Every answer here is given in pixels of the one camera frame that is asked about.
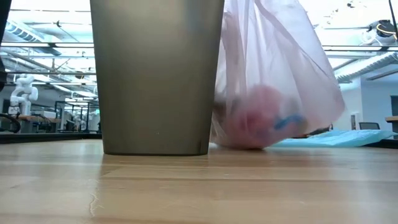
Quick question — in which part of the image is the light blue bag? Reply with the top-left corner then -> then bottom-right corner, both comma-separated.
273,129 -> 397,148

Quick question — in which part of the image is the blue plastic bag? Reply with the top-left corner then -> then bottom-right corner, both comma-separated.
273,113 -> 305,131

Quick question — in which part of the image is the grey office chair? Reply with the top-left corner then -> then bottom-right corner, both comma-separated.
359,121 -> 381,130

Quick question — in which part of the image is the black metal rack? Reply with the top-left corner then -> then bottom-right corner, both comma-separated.
54,100 -> 101,133

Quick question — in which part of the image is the brown trash bin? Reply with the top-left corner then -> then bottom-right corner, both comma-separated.
90,0 -> 225,156

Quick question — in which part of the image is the pink translucent trash bag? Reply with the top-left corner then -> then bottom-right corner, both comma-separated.
210,0 -> 346,150

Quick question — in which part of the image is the black ceiling cable reel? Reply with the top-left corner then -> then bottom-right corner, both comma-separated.
369,19 -> 398,38

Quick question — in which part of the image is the wooden workbench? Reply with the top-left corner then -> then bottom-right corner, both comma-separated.
18,114 -> 62,124

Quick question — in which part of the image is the black looped hose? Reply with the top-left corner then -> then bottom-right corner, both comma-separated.
0,113 -> 21,134

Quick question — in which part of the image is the wooden desk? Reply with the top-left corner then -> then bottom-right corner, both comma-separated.
385,115 -> 398,133

